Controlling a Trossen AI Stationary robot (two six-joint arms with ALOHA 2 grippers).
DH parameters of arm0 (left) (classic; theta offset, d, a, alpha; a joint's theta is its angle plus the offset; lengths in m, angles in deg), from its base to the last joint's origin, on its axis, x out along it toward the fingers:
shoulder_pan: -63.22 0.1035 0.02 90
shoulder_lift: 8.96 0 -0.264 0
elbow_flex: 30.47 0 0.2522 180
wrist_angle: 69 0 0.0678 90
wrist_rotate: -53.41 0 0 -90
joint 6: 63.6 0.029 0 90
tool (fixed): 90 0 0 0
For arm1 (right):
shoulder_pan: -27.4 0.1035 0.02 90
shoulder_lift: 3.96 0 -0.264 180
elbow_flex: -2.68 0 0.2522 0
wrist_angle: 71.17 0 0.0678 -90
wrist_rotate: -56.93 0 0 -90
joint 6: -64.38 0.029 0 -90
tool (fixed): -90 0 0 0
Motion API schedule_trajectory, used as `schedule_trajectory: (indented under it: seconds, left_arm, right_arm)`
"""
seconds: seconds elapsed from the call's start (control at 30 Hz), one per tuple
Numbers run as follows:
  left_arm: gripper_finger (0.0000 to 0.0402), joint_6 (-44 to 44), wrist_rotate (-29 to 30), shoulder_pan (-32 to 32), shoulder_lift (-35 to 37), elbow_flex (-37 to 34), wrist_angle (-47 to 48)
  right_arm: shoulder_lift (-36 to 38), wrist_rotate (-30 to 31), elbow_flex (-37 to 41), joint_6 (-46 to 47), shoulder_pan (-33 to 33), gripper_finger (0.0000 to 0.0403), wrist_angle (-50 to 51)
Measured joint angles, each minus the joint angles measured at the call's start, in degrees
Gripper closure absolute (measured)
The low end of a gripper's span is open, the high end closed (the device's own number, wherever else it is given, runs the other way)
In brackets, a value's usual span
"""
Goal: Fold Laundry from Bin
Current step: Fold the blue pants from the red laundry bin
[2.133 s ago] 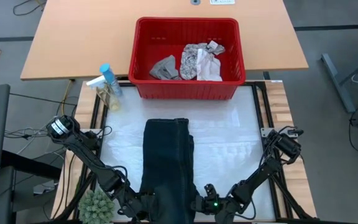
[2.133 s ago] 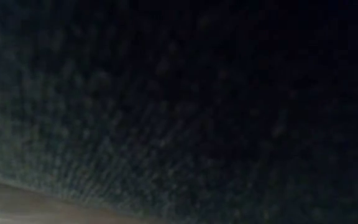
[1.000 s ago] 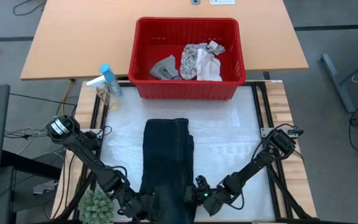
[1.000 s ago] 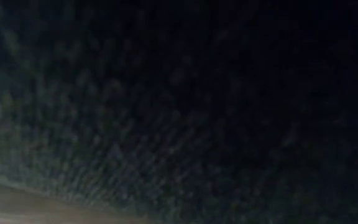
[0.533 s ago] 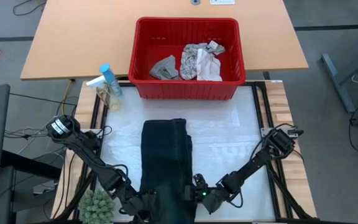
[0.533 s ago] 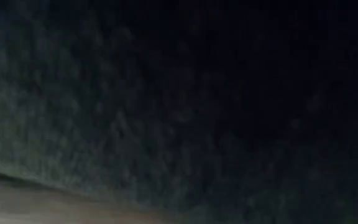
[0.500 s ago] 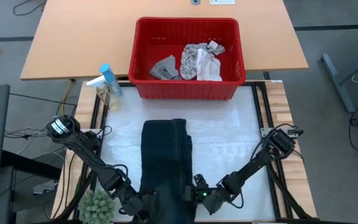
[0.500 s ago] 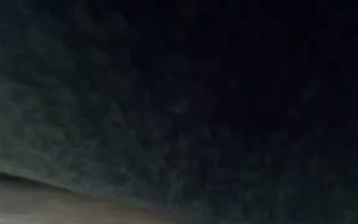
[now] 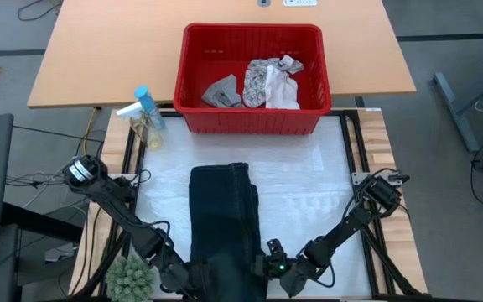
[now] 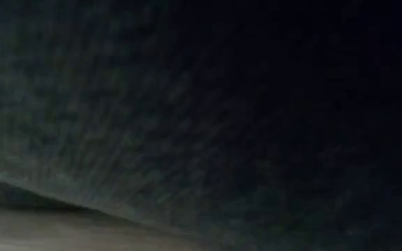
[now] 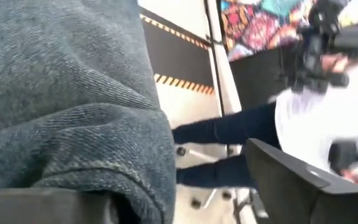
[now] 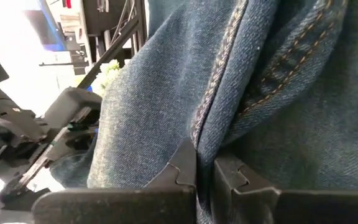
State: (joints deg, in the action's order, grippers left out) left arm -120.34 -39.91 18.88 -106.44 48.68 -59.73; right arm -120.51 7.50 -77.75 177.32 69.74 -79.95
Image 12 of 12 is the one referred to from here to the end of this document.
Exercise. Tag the dark blue denim jeans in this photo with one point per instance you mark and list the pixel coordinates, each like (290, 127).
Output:
(166, 93)

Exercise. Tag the green faux plant in pot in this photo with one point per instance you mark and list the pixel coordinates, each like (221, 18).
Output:
(109, 71)

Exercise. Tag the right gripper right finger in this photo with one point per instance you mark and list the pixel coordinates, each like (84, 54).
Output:
(291, 208)

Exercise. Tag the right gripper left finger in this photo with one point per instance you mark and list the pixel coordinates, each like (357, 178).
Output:
(120, 205)

